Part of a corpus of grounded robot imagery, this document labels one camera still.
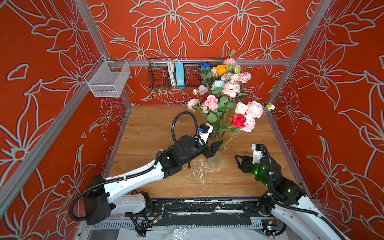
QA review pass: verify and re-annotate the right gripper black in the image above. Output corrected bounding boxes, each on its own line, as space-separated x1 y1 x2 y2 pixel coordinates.
234 153 276 190

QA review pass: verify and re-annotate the small red rose stem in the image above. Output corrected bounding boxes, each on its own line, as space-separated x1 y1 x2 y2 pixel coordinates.
219 114 246 148

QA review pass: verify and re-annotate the pink mini rose spray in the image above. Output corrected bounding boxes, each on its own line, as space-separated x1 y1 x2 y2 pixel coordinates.
223 102 255 133

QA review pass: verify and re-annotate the pink rose flower stem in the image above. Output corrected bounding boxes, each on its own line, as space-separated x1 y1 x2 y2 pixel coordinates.
202 95 224 141

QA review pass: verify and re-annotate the large pink peony spray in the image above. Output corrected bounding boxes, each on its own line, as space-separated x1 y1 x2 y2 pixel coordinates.
221 101 275 150

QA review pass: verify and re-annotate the pink peony flower stem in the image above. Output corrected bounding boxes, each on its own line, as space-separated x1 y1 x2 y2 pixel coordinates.
197 85 210 96

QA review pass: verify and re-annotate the white hydrangea flower stem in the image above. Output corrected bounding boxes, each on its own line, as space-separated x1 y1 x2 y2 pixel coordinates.
211 80 225 91

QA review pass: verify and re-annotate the peach rose flower stem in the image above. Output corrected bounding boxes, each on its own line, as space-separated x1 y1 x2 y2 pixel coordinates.
211 67 219 78

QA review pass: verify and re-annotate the yellow rose flower stem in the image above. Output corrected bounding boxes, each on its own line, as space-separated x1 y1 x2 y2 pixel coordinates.
216 65 227 77

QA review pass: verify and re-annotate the white rose flower stem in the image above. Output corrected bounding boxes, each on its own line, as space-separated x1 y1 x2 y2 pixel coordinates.
244 72 252 83

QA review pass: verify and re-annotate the blue rose flower stem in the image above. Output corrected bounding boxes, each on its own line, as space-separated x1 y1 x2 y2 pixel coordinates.
200 62 213 87

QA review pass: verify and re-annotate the pink carnation spray stem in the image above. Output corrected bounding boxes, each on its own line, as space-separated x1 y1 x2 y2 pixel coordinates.
223 50 238 67

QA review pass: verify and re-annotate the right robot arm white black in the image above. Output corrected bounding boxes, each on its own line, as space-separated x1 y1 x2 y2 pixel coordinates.
235 155 348 240

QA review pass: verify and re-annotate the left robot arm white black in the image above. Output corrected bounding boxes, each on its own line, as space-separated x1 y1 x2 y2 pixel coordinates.
68 112 223 225

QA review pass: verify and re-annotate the clear ribbed glass vase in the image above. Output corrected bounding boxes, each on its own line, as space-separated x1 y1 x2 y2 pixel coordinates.
207 151 223 168

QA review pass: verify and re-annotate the mixed flower bunch on table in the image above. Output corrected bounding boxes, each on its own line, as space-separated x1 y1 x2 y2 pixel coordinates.
187 89 200 112

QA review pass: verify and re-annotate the blue flat box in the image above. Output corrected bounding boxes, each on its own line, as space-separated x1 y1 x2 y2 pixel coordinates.
175 62 185 89

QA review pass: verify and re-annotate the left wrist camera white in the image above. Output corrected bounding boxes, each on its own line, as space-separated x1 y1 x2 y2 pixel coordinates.
195 124 214 147

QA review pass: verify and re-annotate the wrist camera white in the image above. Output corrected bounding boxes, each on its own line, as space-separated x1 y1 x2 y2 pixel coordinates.
195 124 214 147
252 144 267 164

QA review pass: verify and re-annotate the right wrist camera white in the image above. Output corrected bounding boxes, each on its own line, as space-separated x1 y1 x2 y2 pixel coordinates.
252 144 267 164

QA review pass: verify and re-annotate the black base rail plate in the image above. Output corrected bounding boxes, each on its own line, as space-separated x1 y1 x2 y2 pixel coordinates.
141 197 284 231

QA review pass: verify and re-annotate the black wire wall basket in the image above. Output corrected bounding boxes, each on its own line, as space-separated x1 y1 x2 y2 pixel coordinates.
148 58 241 90

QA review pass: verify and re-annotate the white mesh wall basket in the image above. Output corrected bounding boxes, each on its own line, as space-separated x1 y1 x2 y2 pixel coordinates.
85 56 131 98

